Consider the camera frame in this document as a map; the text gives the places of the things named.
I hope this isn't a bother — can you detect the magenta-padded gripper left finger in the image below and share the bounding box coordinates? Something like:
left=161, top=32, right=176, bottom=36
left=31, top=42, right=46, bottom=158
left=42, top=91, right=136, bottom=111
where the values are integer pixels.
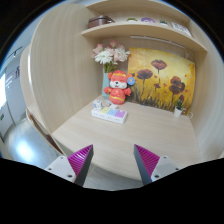
left=44, top=143, right=95, bottom=187

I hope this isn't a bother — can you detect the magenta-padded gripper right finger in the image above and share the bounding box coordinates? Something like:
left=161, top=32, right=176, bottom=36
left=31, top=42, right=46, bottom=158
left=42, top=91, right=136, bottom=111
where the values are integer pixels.
left=133, top=143, right=181, bottom=186

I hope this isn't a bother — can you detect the small plant in white pot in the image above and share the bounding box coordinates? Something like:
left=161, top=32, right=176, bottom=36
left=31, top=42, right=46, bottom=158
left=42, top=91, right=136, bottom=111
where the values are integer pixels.
left=173, top=99, right=186, bottom=118

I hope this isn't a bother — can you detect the red plush mouse toy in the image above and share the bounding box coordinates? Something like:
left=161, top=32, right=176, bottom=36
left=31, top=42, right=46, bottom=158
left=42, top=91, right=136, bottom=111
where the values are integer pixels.
left=103, top=69, right=136, bottom=106

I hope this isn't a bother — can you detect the yellow poppy flower painting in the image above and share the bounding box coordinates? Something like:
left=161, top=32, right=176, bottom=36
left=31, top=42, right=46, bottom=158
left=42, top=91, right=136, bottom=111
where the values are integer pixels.
left=126, top=46, right=197, bottom=116

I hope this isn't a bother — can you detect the light blue vase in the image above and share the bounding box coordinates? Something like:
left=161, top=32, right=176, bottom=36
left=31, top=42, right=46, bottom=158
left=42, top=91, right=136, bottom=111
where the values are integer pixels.
left=101, top=72, right=113, bottom=100

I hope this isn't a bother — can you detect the pink and white flower bouquet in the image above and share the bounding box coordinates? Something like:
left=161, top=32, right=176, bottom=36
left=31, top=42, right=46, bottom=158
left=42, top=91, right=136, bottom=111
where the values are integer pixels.
left=92, top=40, right=131, bottom=74

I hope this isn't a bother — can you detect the white light bar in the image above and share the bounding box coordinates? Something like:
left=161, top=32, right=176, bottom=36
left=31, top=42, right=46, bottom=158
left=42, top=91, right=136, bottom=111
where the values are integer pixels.
left=129, top=35, right=186, bottom=51

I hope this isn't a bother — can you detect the wooden shelf unit with items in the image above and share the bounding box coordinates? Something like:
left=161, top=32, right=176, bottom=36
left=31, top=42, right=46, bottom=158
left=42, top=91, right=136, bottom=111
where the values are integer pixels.
left=81, top=0, right=208, bottom=53

